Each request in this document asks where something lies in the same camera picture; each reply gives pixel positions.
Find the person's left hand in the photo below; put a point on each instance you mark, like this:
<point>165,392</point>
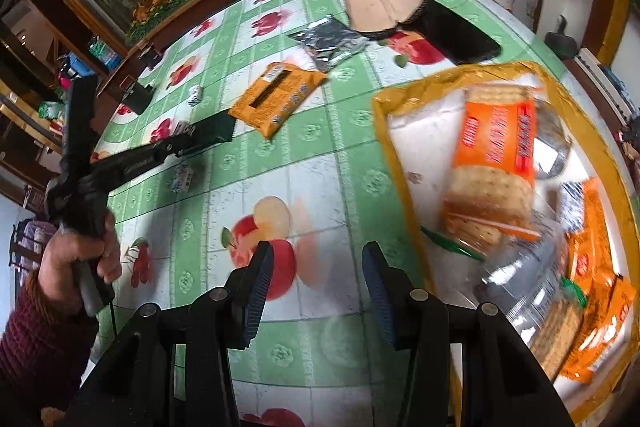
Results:
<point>70,257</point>

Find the silver foil packet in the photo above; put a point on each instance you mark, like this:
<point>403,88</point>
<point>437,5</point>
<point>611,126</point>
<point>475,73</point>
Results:
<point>330,42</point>

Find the black phone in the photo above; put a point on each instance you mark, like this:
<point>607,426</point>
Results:
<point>457,37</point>

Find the dark green snack packet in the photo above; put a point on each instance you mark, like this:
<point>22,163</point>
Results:
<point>216,129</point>

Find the orange packet with dark stripe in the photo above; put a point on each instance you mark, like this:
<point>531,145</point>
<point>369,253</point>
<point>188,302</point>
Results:
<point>277,99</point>

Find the orange cracker pack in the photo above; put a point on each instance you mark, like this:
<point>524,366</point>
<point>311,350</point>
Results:
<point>495,142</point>

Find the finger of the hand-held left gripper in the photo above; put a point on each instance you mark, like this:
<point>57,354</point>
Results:
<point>182,146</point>

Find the open glasses case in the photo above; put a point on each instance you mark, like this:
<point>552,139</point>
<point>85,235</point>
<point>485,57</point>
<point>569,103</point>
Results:
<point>387,2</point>

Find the orange snack packet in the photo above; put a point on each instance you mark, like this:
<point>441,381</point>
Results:
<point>605,332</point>
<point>587,227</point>

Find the clear plastic snack packet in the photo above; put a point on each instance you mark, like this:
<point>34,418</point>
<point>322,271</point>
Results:
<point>520,277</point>

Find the small blue white candy box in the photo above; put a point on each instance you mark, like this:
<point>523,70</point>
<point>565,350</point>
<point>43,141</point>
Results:
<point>182,127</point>
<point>182,179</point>
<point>196,93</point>

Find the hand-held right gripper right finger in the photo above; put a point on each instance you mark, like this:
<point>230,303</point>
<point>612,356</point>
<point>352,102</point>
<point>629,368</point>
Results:
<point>380,294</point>

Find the green cracker pack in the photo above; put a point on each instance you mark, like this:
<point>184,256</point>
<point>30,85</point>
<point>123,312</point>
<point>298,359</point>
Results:
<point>555,337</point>

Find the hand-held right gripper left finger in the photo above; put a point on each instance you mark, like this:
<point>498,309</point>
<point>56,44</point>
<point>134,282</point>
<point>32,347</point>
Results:
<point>260,289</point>

